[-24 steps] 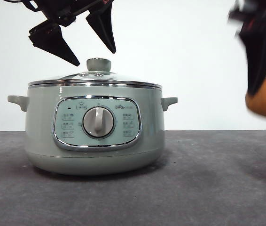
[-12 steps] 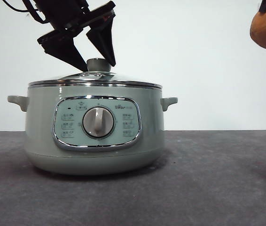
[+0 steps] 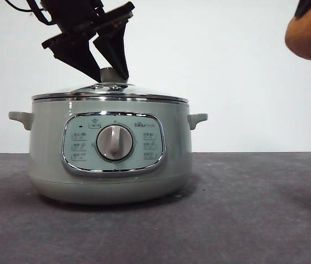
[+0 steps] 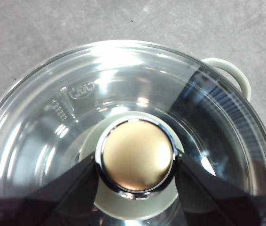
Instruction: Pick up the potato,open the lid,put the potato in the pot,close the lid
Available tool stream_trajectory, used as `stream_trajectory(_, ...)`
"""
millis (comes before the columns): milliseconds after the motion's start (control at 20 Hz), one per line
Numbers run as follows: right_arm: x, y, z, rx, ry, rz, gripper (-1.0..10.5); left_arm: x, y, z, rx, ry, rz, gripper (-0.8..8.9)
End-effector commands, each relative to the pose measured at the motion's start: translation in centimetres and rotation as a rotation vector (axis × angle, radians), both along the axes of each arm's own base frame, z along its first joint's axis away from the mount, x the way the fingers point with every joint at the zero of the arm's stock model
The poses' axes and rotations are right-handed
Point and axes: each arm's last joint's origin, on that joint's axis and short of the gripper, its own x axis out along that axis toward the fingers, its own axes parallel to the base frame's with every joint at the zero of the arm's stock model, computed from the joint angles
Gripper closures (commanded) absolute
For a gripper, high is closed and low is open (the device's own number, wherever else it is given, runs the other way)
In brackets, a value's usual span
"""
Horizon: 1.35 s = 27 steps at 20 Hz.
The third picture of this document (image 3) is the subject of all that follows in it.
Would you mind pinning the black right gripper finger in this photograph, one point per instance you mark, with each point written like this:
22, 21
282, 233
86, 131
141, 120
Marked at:
304, 7

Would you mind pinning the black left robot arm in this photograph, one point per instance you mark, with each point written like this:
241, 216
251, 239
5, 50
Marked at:
73, 16

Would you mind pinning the brown potato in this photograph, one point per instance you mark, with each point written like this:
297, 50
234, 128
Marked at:
309, 35

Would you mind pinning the glass lid with green knob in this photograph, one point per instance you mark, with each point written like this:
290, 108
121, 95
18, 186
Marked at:
108, 89

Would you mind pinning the pale green electric cooking pot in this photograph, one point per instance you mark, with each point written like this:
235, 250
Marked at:
48, 143

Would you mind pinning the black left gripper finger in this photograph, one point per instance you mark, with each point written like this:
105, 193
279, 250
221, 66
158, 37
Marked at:
81, 59
114, 52

